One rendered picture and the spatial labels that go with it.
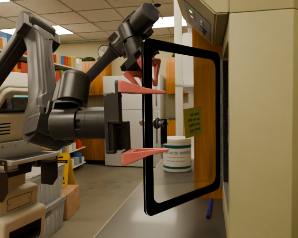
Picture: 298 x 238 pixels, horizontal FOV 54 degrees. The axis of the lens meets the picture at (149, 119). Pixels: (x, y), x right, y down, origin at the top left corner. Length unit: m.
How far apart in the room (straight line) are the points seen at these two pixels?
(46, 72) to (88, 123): 0.24
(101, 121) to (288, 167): 0.35
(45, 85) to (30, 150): 0.72
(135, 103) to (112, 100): 5.15
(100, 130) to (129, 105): 5.17
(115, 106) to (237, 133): 0.24
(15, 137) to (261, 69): 1.03
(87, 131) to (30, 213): 0.92
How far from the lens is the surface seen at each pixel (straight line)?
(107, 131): 0.48
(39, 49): 0.76
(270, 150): 0.58
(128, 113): 5.66
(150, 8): 0.82
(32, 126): 0.57
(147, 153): 0.48
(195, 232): 0.75
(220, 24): 0.66
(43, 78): 0.68
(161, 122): 0.65
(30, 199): 1.42
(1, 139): 1.29
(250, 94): 0.57
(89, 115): 0.50
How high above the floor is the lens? 1.25
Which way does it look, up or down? 3 degrees down
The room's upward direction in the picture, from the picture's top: 1 degrees counter-clockwise
